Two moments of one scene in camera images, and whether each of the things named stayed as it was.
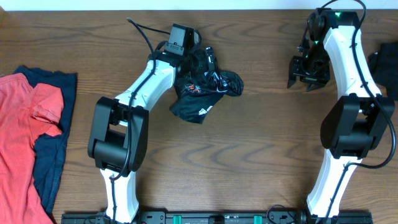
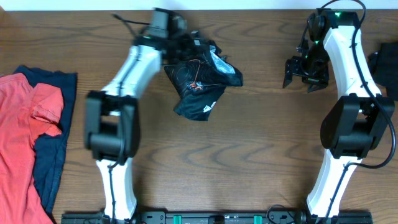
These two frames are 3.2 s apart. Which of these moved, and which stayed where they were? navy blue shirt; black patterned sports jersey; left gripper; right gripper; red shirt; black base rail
Moved: left gripper; black patterned sports jersey
Stayed: black base rail; right gripper; red shirt; navy blue shirt
